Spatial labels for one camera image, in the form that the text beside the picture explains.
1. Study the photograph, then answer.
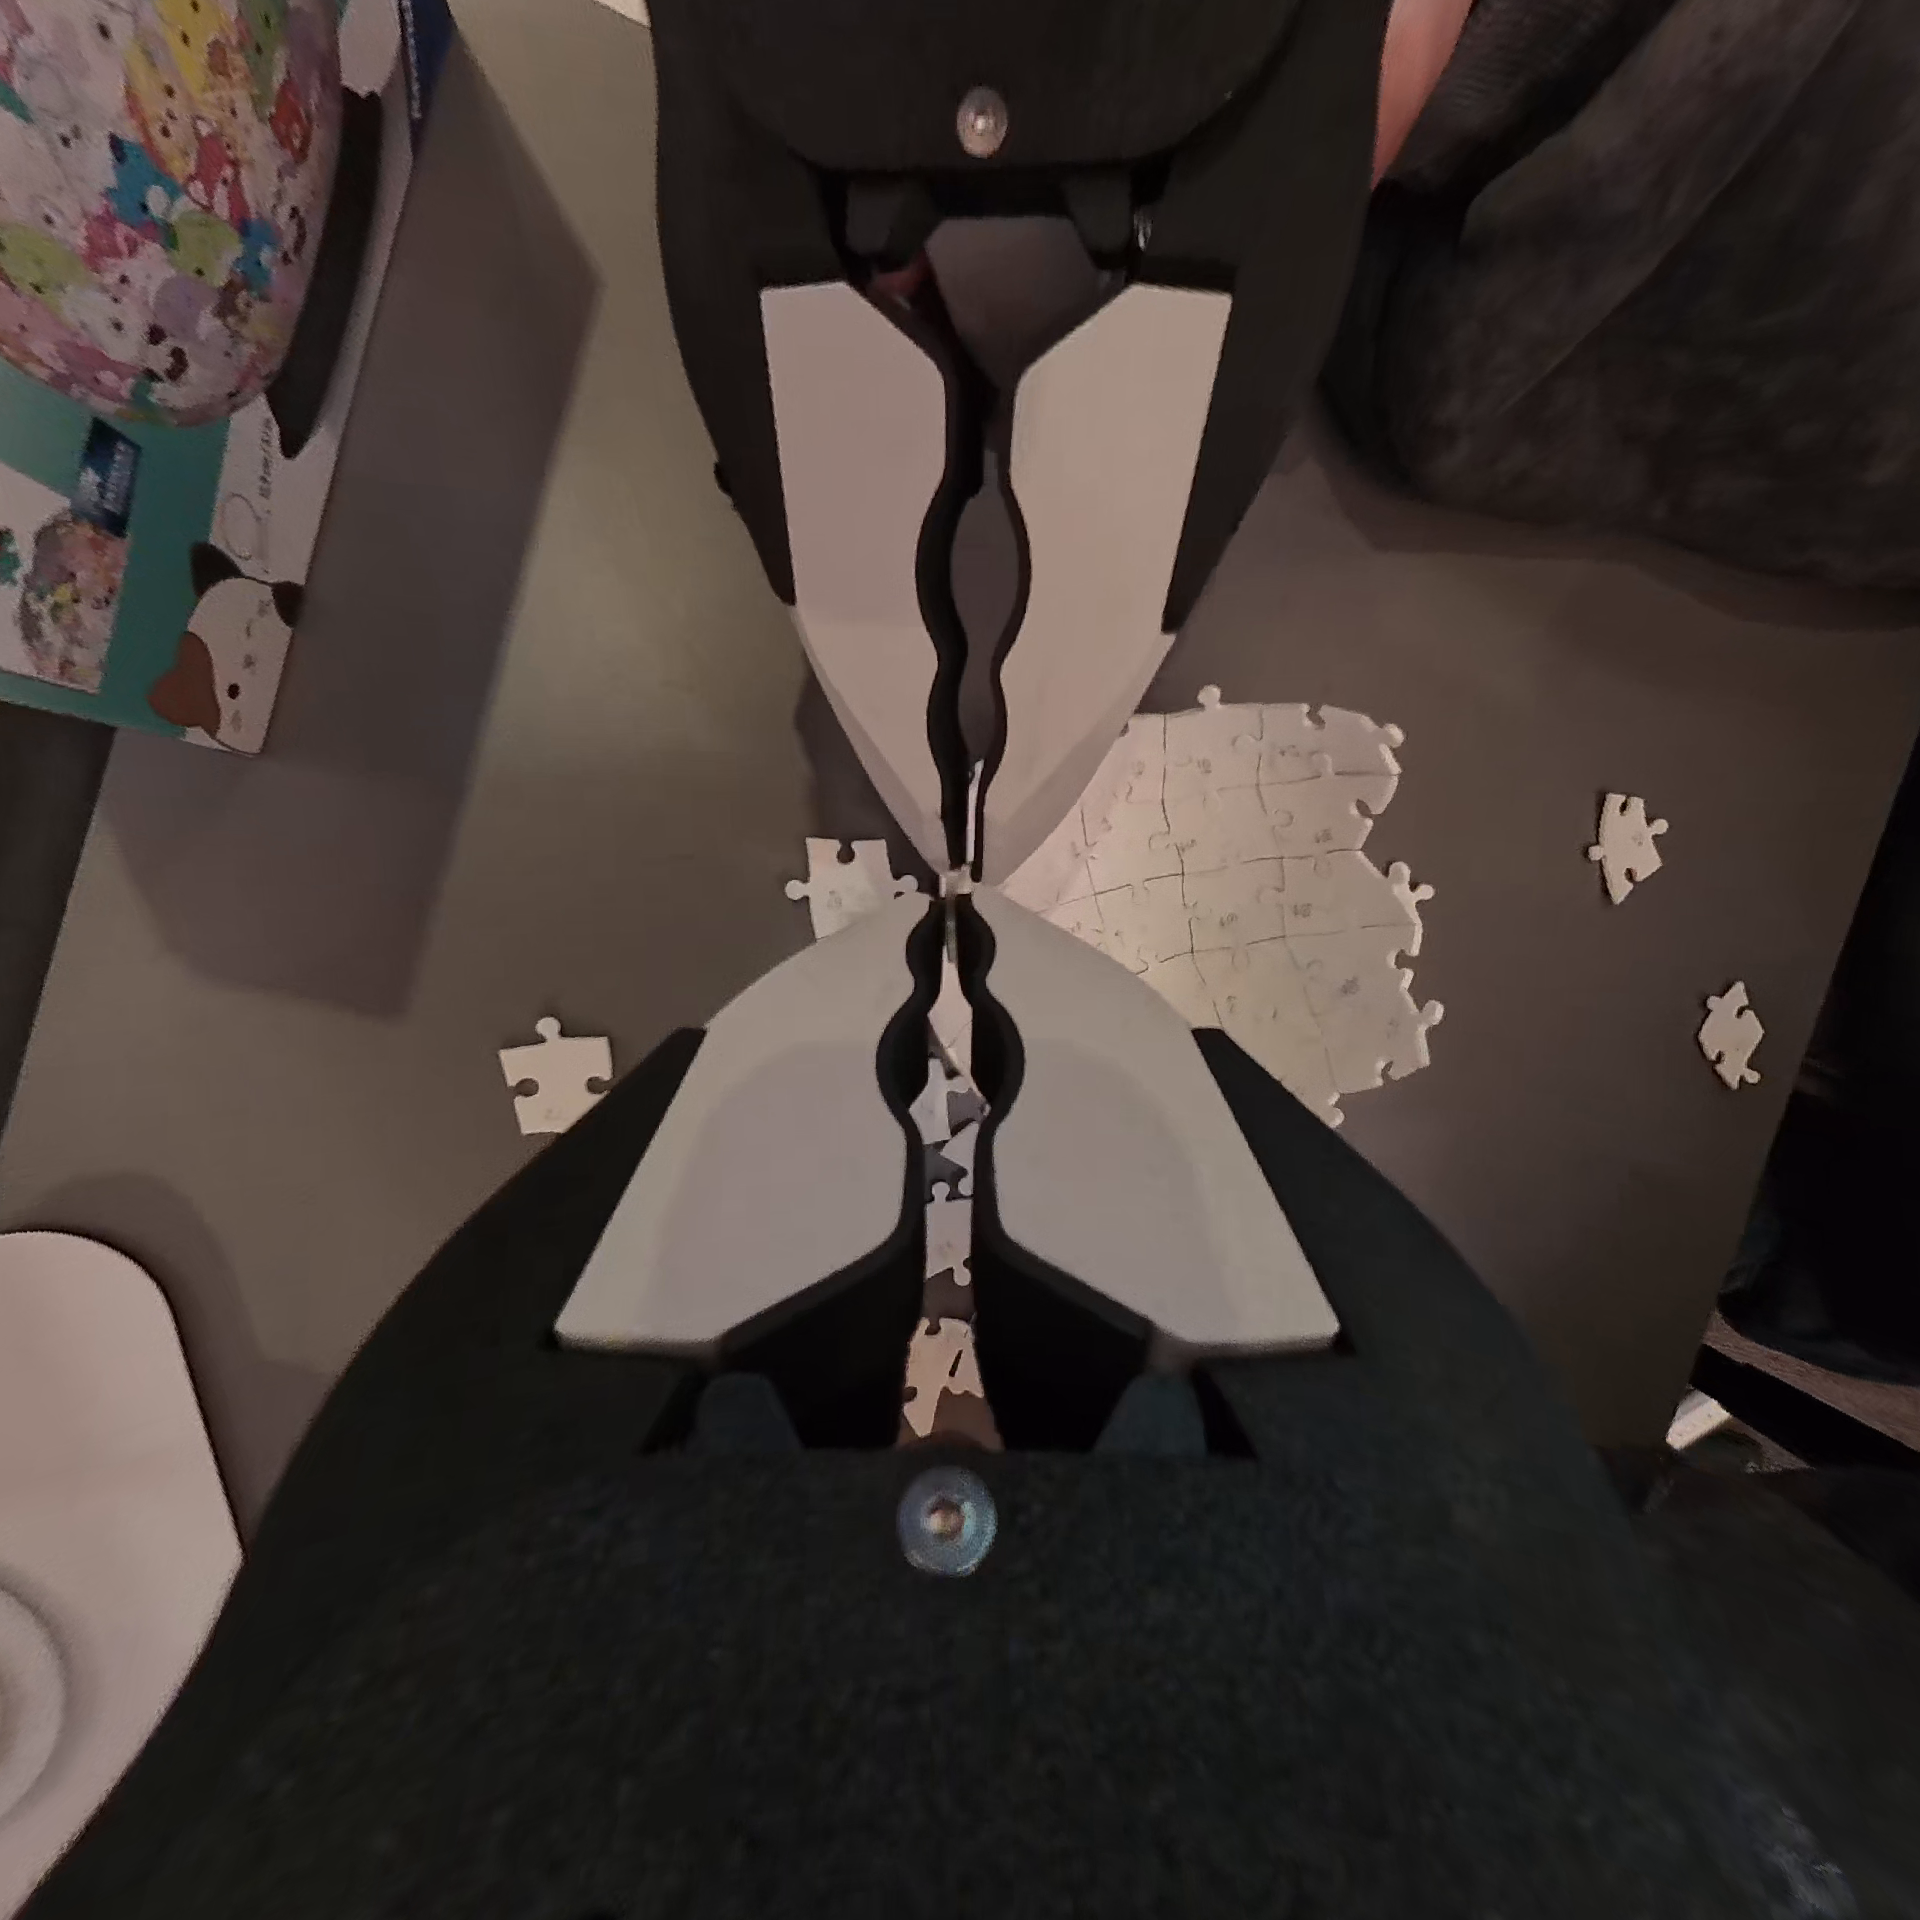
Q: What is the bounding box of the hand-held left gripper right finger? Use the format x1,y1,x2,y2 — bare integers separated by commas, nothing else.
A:
967,895,1337,1367

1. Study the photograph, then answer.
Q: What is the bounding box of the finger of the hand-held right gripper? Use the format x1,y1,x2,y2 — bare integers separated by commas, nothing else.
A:
977,286,1239,874
756,276,977,874

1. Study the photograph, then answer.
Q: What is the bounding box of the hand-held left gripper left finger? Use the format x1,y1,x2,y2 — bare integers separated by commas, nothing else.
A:
551,901,955,1367

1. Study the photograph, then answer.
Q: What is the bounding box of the partly built white puzzle ball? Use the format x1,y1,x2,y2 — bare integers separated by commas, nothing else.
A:
902,690,1443,1442

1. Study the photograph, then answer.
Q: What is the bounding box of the white puzzle piece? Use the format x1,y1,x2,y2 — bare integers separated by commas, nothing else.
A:
787,839,942,941
1694,979,1777,1094
1584,791,1676,913
498,1017,620,1139

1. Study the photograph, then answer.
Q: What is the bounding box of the colourful puzzle ball box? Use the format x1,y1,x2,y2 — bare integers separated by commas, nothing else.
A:
0,0,457,754

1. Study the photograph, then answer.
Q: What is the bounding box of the person's right hand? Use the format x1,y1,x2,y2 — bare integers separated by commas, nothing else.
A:
1377,0,1480,187

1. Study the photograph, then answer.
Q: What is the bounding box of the person's dark clothing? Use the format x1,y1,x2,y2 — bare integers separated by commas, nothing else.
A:
1330,0,1920,1471

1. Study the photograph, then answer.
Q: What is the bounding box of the white flat base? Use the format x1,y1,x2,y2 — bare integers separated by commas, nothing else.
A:
0,1231,244,1862

